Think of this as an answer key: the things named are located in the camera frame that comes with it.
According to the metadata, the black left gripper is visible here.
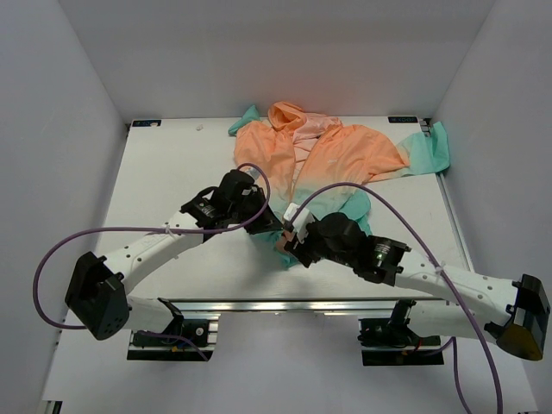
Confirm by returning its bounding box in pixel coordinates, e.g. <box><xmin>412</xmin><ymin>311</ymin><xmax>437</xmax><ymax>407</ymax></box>
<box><xmin>229</xmin><ymin>187</ymin><xmax>283</xmax><ymax>235</ymax></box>

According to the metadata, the orange and teal jacket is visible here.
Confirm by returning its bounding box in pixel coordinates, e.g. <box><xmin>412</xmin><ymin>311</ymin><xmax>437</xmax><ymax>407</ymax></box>
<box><xmin>227</xmin><ymin>101</ymin><xmax>452</xmax><ymax>272</ymax></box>

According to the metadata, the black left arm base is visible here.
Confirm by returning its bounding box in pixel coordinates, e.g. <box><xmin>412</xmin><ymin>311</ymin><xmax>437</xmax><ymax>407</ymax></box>
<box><xmin>125</xmin><ymin>298</ymin><xmax>219</xmax><ymax>362</ymax></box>

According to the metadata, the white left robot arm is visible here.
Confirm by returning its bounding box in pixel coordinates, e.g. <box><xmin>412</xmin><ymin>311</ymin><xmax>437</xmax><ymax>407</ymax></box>
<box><xmin>65</xmin><ymin>165</ymin><xmax>282</xmax><ymax>344</ymax></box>

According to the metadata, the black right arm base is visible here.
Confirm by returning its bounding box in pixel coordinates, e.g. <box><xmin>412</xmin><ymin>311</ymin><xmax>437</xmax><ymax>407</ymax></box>
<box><xmin>357</xmin><ymin>299</ymin><xmax>444</xmax><ymax>367</ymax></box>

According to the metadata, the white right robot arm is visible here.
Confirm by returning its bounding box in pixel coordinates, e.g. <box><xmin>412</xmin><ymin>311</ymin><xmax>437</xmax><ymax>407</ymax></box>
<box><xmin>284</xmin><ymin>204</ymin><xmax>551</xmax><ymax>361</ymax></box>

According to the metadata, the blue right table label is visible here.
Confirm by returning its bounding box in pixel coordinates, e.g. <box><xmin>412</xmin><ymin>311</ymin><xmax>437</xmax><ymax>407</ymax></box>
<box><xmin>387</xmin><ymin>116</ymin><xmax>418</xmax><ymax>124</ymax></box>

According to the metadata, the blue table label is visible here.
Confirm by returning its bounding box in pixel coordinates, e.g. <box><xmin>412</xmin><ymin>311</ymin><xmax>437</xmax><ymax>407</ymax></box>
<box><xmin>131</xmin><ymin>119</ymin><xmax>161</xmax><ymax>128</ymax></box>
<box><xmin>387</xmin><ymin>116</ymin><xmax>418</xmax><ymax>124</ymax></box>

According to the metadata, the blue left table label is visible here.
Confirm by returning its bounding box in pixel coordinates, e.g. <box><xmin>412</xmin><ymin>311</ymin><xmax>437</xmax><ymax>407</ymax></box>
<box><xmin>131</xmin><ymin>119</ymin><xmax>161</xmax><ymax>128</ymax></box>

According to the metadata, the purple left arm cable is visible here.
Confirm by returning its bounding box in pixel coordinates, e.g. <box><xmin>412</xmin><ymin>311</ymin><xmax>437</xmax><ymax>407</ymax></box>
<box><xmin>32</xmin><ymin>162</ymin><xmax>272</xmax><ymax>361</ymax></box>

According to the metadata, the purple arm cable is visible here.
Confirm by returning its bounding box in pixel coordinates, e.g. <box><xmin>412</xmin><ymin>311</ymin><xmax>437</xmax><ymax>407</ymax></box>
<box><xmin>32</xmin><ymin>162</ymin><xmax>272</xmax><ymax>361</ymax></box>
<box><xmin>288</xmin><ymin>183</ymin><xmax>505</xmax><ymax>414</ymax></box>

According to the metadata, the aluminium table edge rail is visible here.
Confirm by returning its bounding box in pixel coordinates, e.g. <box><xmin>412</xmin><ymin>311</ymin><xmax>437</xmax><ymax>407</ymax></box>
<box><xmin>79</xmin><ymin>297</ymin><xmax>488</xmax><ymax>316</ymax></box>

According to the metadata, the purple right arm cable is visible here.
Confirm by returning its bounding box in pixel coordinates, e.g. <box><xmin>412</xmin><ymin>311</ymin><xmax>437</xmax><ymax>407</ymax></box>
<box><xmin>288</xmin><ymin>183</ymin><xmax>505</xmax><ymax>414</ymax></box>

